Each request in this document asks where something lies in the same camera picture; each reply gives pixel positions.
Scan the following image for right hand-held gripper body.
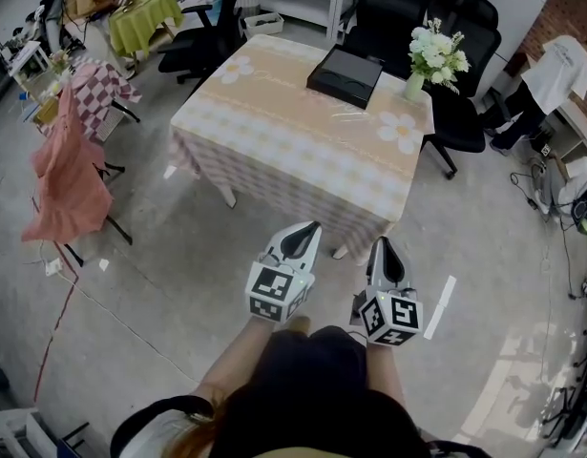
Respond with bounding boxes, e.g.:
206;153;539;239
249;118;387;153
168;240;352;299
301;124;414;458
352;277;425;348

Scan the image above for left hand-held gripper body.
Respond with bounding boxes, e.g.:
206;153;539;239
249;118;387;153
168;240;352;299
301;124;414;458
246;248;317;325

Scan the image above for person's right forearm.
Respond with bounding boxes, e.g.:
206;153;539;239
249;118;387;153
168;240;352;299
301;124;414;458
367;343;409;404

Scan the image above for person's left forearm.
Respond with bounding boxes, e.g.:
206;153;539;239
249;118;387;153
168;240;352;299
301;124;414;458
190;317;313;400

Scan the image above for white paper strip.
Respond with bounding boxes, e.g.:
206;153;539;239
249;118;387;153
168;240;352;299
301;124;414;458
423;275;458;340

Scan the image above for table with floral checkered tablecloth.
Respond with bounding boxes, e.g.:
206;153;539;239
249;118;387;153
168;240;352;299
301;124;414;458
170;33;435;260

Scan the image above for person's black clothing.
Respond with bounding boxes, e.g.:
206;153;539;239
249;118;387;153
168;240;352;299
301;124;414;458
220;324;430;458

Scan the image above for black rectangular box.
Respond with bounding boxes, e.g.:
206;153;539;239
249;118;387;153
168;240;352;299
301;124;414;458
305;47;385;111

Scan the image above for black mesh office chair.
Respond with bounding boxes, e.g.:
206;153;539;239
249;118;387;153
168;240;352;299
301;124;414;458
420;0;503;181

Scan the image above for black tripod stand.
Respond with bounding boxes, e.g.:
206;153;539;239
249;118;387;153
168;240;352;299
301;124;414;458
540;329;587;449

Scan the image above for white plastic basket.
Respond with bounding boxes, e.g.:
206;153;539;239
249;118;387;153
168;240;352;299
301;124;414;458
243;11;285;38

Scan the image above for black office chair with headrest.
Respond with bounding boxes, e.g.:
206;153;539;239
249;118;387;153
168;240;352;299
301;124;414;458
157;0;247;85

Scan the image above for white flowers in green vase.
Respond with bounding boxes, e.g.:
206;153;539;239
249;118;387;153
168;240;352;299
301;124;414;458
407;16;472;102

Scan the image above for chair with pink cloth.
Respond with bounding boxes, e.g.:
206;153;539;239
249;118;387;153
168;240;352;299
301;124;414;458
20;83;134;267

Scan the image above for table with pink checkered cloth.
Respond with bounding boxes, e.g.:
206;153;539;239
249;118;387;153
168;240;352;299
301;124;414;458
38;61;144;143

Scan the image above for table with green cloth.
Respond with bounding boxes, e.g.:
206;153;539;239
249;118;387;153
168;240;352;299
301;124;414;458
108;0;186;73

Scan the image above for white board with red sign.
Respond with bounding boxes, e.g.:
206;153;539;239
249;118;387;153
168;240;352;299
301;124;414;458
468;0;551;62

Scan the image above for small white side table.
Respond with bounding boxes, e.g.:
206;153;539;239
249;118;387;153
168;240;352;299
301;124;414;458
6;40;52;93

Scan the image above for black shoulder strap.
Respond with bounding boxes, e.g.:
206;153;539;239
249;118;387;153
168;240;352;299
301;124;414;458
110;395;214;458

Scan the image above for white bag with cables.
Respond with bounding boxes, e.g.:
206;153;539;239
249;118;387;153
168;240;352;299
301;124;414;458
535;154;587;236

